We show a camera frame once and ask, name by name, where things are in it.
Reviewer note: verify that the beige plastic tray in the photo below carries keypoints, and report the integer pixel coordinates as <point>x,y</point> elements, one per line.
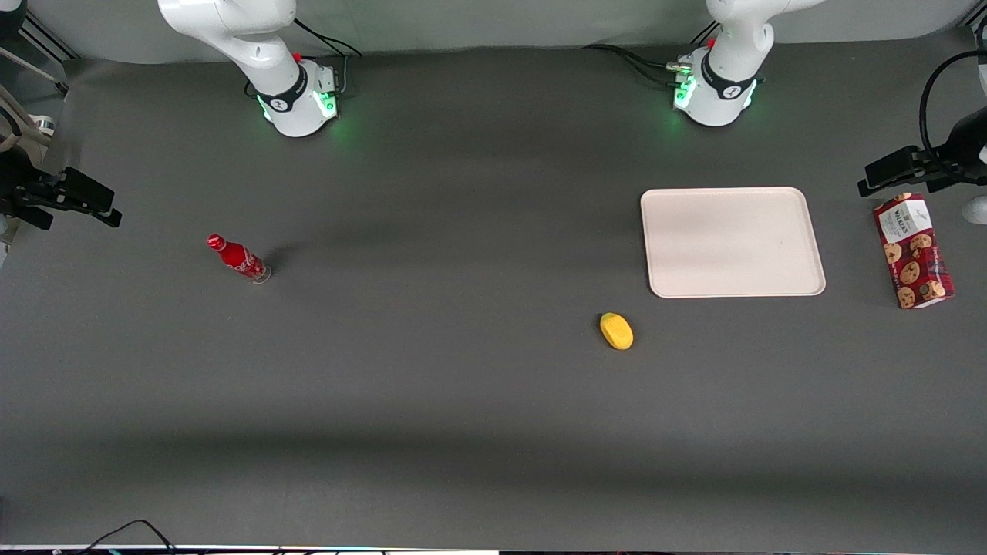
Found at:
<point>732,243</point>

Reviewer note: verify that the yellow mango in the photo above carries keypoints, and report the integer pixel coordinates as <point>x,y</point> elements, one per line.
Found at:
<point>617,331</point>

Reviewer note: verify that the red cola bottle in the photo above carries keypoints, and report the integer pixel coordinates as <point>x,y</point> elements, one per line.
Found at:
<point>237,258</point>

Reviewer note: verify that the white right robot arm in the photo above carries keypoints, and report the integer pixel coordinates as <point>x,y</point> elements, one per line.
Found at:
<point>254,46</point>

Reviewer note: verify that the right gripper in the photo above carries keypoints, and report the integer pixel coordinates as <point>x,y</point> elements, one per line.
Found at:
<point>17,185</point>

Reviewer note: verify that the red cookie box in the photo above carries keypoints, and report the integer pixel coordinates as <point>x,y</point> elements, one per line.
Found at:
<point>914,254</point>

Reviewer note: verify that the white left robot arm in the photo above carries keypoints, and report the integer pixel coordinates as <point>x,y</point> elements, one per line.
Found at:
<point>729,69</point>

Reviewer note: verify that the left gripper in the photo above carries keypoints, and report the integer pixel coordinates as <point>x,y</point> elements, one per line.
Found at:
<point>958,152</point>

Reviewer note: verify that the aluminium frame rail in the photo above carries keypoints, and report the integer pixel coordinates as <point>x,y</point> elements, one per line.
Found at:
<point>46,37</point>

